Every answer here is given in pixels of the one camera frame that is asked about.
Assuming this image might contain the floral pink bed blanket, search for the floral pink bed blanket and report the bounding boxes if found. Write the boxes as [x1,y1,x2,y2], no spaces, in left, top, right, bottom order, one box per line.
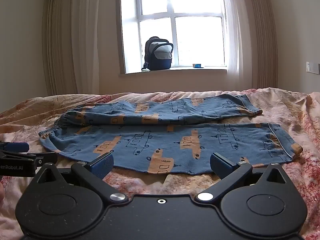
[0,87,320,240]

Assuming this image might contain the white wall socket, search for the white wall socket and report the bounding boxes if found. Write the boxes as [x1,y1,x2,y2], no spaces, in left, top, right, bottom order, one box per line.
[306,61,320,75]

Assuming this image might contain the blue printed pants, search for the blue printed pants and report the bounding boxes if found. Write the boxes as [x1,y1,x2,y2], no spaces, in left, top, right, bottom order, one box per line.
[39,94,303,175]

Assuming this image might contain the dark blue backpack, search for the dark blue backpack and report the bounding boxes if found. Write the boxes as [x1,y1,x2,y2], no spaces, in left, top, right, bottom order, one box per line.
[141,37,174,72]

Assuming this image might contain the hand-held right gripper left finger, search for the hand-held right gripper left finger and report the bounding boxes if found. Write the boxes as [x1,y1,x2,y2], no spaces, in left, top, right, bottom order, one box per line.
[35,152,127,204]

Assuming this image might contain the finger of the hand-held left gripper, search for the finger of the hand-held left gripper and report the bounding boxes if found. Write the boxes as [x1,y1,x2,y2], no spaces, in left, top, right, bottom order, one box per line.
[0,142,30,153]

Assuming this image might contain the beige pleated curtain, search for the beige pleated curtain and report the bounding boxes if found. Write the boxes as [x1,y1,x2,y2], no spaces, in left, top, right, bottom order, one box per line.
[41,0,78,97]
[249,0,279,89]

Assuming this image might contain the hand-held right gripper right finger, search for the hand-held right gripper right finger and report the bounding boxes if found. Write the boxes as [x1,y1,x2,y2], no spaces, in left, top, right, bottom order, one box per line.
[195,152,288,203]

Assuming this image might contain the cream sheer curtain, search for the cream sheer curtain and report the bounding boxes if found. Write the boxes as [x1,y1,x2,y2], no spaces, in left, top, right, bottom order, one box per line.
[221,0,253,91]
[71,0,125,95]

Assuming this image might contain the white framed window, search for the white framed window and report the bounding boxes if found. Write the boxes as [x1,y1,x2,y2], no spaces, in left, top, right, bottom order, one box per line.
[120,0,228,74]

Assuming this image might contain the white window sill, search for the white window sill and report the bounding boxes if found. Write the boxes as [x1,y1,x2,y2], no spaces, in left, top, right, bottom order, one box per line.
[119,67,228,78]

